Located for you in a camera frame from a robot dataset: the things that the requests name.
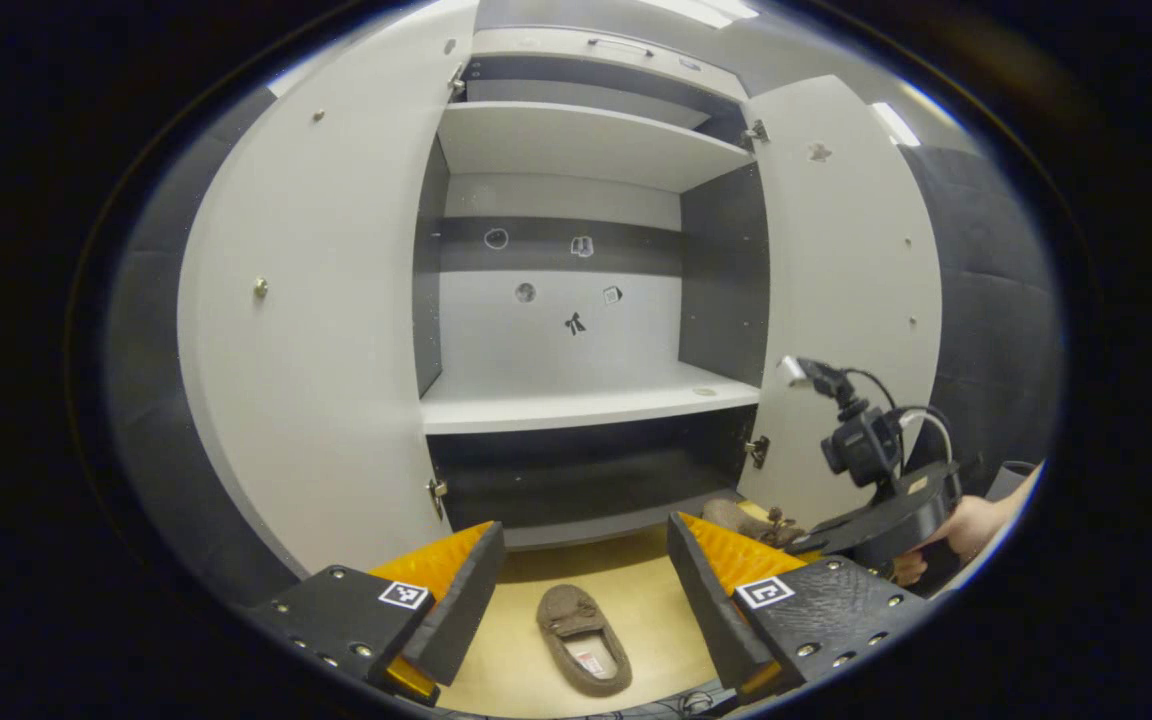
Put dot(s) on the white shoe cabinet door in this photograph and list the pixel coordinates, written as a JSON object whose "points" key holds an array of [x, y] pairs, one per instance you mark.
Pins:
{"points": [[316, 350], [846, 270]]}

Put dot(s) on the ceiling light panel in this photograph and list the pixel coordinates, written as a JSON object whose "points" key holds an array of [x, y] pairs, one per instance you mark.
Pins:
{"points": [[896, 123], [701, 10]]}

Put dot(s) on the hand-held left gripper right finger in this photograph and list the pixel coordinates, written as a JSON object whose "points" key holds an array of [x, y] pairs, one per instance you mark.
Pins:
{"points": [[706, 600]]}

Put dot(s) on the brown slipper shoe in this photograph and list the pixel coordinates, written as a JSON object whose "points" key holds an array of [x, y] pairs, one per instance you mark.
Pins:
{"points": [[746, 520], [586, 640]]}

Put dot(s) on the metal door hinge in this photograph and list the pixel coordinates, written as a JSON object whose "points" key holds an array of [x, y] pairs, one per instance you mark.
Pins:
{"points": [[457, 80], [756, 132], [758, 450], [436, 490]]}

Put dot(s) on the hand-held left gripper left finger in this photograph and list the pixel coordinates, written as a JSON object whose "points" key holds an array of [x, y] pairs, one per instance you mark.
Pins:
{"points": [[461, 610]]}

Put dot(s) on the white cabinet shelf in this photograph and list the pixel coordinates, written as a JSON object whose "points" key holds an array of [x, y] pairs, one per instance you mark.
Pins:
{"points": [[576, 145], [576, 405]]}

